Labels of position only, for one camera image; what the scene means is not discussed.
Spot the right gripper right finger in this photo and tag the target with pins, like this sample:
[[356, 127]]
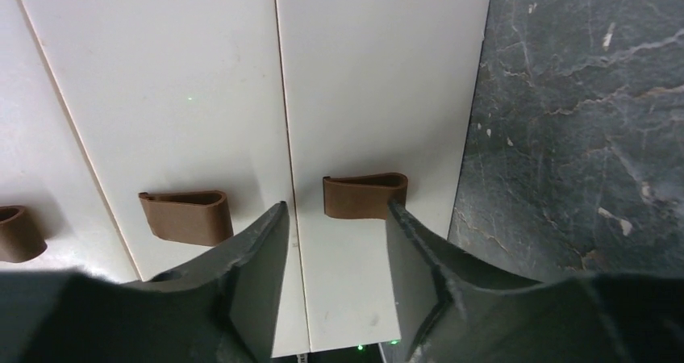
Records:
[[454, 307]]

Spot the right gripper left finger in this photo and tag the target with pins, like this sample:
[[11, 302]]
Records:
[[221, 306]]

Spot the white drawer organizer box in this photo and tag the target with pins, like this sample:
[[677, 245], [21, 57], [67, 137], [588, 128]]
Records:
[[104, 99]]

